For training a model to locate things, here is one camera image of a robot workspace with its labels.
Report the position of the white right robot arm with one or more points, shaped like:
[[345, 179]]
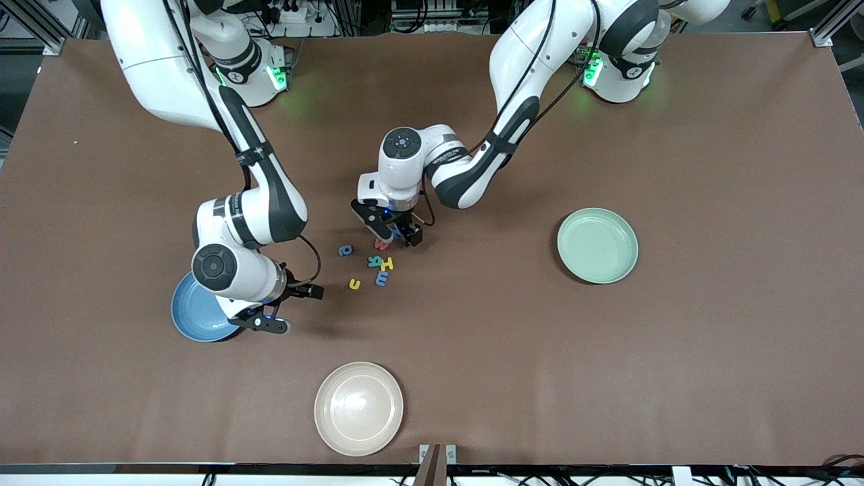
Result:
[[155, 67]]

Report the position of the teal capital letter R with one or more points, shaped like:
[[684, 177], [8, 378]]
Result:
[[373, 262]]

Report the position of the blue plate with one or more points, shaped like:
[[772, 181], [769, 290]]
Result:
[[196, 317]]

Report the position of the aluminium frame post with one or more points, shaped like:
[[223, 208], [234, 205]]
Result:
[[52, 46], [821, 38]]

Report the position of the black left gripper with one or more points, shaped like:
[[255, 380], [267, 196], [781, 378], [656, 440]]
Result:
[[405, 223]]

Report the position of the blue small letter m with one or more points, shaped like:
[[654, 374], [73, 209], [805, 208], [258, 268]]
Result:
[[382, 279]]

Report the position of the white power strip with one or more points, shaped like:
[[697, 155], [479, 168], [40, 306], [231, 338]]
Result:
[[297, 13]]

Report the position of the grey equipment rack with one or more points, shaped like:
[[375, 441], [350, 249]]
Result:
[[439, 13]]

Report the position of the green plate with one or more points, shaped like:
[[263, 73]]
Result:
[[597, 246]]

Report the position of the yellow capital letter H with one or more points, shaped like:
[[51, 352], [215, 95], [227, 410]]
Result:
[[388, 264]]

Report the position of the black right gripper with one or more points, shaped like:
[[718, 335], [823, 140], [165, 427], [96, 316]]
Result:
[[295, 290]]

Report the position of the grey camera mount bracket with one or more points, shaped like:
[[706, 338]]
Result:
[[432, 466]]

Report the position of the brown table mat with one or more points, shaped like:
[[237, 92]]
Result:
[[472, 337]]

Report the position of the red small letter w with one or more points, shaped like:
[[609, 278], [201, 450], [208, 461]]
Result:
[[380, 246]]

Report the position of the beige plate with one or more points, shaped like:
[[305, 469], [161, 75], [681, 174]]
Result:
[[358, 408]]

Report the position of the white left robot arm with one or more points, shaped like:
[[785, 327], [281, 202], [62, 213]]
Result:
[[520, 54]]

